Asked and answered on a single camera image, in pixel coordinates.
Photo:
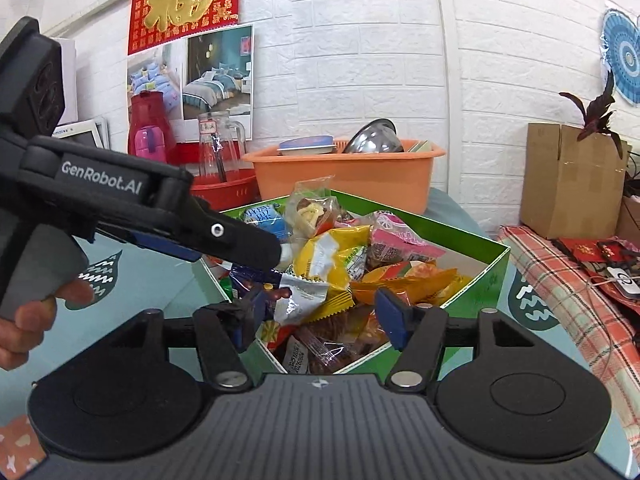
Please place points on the green cardboard box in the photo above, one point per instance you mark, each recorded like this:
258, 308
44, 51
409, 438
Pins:
482, 272

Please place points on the steel bowl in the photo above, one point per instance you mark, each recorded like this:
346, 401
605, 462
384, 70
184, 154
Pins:
372, 137

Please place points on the teal printed tablecloth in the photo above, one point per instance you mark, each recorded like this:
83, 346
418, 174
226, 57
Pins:
150, 290

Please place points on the dark stirring stick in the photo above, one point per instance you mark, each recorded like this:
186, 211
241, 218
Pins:
220, 160

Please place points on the red gift box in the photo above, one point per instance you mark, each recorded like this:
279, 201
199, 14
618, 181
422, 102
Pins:
620, 252
577, 250

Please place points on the blue dotted snack packet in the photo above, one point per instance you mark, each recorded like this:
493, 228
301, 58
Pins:
250, 274

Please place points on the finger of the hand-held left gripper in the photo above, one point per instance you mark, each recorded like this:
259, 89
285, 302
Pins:
165, 244
235, 242

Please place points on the orange fruit print packet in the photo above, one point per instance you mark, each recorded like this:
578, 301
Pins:
415, 280

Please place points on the dark red leafed plant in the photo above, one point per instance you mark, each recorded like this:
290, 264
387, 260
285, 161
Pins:
600, 115

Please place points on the large cardboard box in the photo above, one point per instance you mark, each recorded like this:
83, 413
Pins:
565, 185

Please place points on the person's left hand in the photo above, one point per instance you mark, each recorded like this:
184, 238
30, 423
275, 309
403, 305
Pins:
25, 332

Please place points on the red gold wall hanging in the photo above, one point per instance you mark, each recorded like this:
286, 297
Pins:
185, 0

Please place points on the pink snack packet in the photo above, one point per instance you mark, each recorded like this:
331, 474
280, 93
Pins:
400, 245

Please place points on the blue white snack packet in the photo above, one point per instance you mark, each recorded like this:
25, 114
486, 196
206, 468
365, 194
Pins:
267, 220

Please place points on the blue lidded bowl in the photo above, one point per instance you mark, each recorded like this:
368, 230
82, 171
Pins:
305, 144

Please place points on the bedding wall poster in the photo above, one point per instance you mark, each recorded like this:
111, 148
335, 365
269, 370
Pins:
220, 75

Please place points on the large blue paper fan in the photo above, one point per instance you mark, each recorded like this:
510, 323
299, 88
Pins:
625, 50

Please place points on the small cardboard box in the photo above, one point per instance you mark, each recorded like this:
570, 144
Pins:
631, 220

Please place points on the white charging device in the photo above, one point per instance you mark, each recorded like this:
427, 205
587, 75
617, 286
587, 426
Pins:
622, 282

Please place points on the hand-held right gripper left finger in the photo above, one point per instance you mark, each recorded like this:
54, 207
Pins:
250, 320

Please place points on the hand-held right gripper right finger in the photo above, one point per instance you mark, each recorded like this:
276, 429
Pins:
392, 320

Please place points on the glass pitcher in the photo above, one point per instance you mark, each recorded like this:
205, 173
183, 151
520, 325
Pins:
232, 145

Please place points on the red plastic basin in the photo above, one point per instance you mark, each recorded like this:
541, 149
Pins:
225, 194

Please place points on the white yellow edged packet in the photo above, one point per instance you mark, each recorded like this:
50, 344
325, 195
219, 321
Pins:
300, 301

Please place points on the plaid cloth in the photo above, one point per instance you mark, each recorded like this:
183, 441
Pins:
550, 280

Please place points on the orange plastic tub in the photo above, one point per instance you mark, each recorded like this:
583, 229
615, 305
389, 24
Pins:
350, 175

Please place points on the pink thermos bottle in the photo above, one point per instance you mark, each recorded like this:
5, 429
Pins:
149, 142

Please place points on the red thermos jug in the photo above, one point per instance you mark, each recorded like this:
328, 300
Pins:
150, 110

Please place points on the yellow green snack packet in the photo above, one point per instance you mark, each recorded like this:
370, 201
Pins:
320, 257

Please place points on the clear pastry snack packet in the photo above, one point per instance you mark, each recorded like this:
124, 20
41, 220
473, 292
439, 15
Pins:
312, 212

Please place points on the white water purifier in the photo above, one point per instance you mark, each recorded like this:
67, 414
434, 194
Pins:
70, 85

